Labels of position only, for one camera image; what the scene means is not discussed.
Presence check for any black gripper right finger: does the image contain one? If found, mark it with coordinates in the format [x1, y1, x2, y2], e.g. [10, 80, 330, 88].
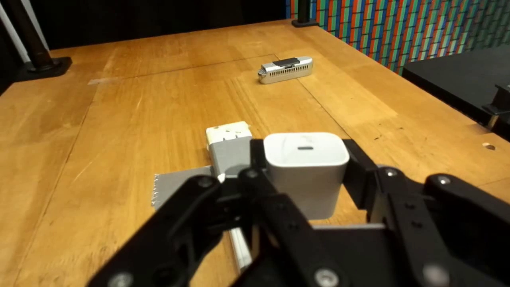
[340, 139, 510, 287]

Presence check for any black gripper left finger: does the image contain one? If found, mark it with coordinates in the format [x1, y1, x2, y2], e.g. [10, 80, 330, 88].
[85, 137, 341, 287]

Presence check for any white charger head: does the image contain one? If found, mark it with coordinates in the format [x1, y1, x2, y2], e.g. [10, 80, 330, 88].
[262, 131, 352, 222]

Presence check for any white power strip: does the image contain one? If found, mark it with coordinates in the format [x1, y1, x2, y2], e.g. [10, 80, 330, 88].
[204, 120, 255, 275]

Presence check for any silver metal device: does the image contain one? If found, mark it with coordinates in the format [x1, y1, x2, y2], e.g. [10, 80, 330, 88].
[257, 54, 316, 86]

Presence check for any colourful patterned panel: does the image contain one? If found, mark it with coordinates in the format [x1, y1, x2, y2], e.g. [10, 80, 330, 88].
[285, 0, 510, 77]

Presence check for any black curtain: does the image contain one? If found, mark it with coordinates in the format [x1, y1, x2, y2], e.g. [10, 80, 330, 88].
[29, 0, 293, 51]

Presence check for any black pole with base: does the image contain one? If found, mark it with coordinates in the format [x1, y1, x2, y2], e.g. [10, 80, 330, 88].
[0, 0, 73, 83]

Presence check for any white pole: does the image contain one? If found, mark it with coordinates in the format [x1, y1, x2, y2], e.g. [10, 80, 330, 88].
[0, 2, 35, 67]

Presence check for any black stand with boom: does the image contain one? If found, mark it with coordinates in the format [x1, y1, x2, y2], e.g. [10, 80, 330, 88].
[290, 0, 322, 29]

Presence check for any grey duct tape strip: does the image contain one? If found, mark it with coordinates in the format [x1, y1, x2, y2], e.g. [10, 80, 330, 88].
[150, 134, 255, 211]

